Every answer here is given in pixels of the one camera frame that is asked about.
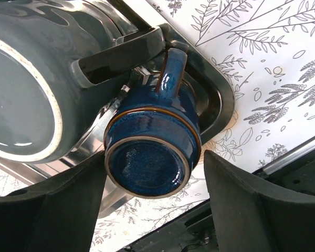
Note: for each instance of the steel tray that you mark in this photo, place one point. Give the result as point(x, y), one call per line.
point(214, 99)

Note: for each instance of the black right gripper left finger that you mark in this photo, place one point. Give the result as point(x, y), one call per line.
point(57, 214)

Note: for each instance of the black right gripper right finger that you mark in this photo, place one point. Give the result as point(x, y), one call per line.
point(252, 214)

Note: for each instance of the navy blue mug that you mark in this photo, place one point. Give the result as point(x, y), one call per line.
point(153, 142)

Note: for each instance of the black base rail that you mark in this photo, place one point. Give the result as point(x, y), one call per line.
point(195, 230)

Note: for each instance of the dark green mug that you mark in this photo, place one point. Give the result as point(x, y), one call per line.
point(60, 63)

